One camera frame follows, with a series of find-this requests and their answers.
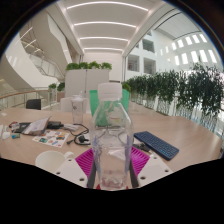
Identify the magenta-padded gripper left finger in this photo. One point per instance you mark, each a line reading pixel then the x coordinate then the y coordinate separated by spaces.
pixel 71 171

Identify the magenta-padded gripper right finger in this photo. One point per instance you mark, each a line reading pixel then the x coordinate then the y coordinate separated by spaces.
pixel 153 170

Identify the clear plastic water bottle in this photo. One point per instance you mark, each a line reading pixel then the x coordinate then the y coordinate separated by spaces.
pixel 111 146

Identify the dark blue keyboard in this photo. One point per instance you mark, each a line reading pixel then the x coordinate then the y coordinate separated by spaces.
pixel 156 145

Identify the colourful sticker sheet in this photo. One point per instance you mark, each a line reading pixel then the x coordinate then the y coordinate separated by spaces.
pixel 50 138

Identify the small white box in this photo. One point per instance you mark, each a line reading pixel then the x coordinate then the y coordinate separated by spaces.
pixel 71 127

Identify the black power adapter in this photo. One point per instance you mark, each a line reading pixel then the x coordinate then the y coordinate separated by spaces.
pixel 55 125

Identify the brown-edged open booklet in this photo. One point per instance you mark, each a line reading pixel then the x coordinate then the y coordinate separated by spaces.
pixel 36 126

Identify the tall clear lidded tumbler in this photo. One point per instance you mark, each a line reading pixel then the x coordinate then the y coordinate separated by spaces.
pixel 77 110

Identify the small blue tube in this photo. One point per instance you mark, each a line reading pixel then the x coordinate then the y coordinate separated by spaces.
pixel 15 136

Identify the black notebook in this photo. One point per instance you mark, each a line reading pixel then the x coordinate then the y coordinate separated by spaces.
pixel 20 127

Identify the small red black case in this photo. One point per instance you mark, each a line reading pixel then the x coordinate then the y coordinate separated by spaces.
pixel 13 125

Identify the green tote bag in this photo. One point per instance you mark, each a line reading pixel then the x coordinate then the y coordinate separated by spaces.
pixel 125 100

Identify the black chair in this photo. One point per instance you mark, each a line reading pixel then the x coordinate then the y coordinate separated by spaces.
pixel 34 104

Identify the brown planter with plants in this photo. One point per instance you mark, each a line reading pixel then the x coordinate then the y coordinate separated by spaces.
pixel 56 91

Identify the row of green trees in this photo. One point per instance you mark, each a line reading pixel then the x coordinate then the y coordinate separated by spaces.
pixel 186 90

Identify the glass railing with wooden handrail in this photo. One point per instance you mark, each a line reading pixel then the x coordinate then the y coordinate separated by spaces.
pixel 20 98

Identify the white planter cabinet with plants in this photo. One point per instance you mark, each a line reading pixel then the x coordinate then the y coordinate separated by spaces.
pixel 83 80

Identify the ceiling light strips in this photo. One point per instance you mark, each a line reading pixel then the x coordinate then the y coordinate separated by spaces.
pixel 105 22

